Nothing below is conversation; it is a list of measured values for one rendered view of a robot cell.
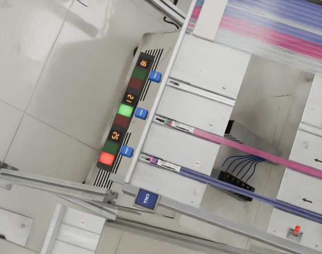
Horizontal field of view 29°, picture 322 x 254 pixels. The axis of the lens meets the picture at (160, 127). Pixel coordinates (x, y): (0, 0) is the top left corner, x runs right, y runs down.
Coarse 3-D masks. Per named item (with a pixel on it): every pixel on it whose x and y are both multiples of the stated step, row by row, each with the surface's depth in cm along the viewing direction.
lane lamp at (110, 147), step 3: (105, 144) 167; (108, 144) 167; (111, 144) 167; (114, 144) 167; (105, 147) 167; (108, 147) 167; (111, 147) 167; (114, 147) 167; (117, 147) 167; (105, 150) 167; (108, 150) 167; (111, 150) 167; (114, 150) 167; (111, 153) 167; (114, 153) 167
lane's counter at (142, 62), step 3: (141, 57) 174; (144, 57) 174; (141, 60) 173; (144, 60) 173; (147, 60) 173; (150, 60) 173; (138, 63) 173; (141, 63) 173; (144, 63) 173; (147, 63) 173; (141, 66) 173; (144, 66) 173; (147, 66) 173
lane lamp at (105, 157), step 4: (104, 152) 167; (100, 156) 167; (104, 156) 166; (108, 156) 166; (112, 156) 166; (100, 160) 166; (104, 160) 166; (108, 160) 166; (112, 160) 166; (108, 164) 166
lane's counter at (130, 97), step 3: (126, 93) 171; (129, 93) 171; (126, 96) 171; (129, 96) 171; (132, 96) 171; (135, 96) 171; (123, 99) 171; (126, 99) 170; (129, 99) 170; (132, 99) 170; (135, 99) 170; (126, 102) 170; (129, 102) 170; (132, 102) 170
